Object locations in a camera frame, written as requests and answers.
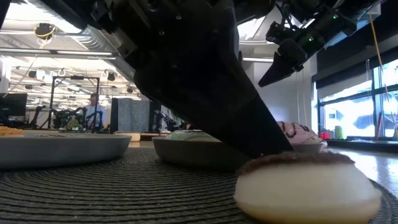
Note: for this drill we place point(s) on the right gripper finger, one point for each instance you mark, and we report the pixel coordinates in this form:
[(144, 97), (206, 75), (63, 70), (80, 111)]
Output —
[(275, 71)]

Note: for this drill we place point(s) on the mint green iced donut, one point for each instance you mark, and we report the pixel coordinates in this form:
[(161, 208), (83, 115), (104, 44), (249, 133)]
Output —
[(189, 136)]

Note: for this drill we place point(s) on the chocolate sprinkled donut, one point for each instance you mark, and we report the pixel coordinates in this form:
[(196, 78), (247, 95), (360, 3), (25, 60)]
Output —
[(54, 135)]

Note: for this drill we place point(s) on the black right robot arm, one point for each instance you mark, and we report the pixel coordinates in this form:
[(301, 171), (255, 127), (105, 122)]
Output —
[(342, 15)]

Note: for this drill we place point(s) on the black monitor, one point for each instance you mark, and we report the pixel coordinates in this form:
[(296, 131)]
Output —
[(12, 102)]

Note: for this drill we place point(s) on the light grey plate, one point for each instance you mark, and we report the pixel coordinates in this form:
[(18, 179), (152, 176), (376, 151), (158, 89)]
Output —
[(62, 152)]

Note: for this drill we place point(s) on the yellow-green spool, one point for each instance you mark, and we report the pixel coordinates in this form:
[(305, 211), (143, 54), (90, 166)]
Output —
[(339, 133)]

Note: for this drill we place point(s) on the blue-grey partition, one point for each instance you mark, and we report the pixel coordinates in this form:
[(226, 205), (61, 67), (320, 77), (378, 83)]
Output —
[(132, 115)]

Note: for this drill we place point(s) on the black frame stand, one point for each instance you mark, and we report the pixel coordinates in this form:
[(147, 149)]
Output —
[(77, 77)]

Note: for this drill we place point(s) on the person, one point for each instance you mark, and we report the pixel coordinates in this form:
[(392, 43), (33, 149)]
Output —
[(93, 110)]

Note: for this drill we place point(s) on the pink chocolate-striped donut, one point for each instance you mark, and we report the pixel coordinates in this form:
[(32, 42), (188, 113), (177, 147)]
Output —
[(298, 133)]

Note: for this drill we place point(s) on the red box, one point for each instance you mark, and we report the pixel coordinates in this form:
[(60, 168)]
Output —
[(325, 136)]

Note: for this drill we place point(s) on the silver ceiling duct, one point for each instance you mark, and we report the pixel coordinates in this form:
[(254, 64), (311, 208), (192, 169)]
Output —
[(102, 40)]

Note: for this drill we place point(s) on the round woven grey placemat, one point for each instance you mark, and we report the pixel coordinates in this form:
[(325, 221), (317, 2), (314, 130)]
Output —
[(124, 193)]

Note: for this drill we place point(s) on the linear ceiling light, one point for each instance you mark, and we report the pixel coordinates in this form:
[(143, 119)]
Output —
[(84, 53)]

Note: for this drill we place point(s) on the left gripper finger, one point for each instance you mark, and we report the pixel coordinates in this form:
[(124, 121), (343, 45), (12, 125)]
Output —
[(224, 118)]

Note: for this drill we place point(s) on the black background robot arm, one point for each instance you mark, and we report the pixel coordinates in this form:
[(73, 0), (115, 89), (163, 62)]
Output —
[(62, 116)]

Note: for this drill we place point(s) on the yellow sprinkled donut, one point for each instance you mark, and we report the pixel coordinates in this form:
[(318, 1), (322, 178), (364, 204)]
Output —
[(11, 131)]

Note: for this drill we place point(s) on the dark grey plate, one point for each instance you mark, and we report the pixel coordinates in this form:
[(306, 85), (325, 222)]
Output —
[(186, 154)]

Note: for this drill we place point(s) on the black ceiling spotlight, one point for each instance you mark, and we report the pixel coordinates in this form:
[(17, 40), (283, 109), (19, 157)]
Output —
[(111, 76), (130, 90), (32, 74)]

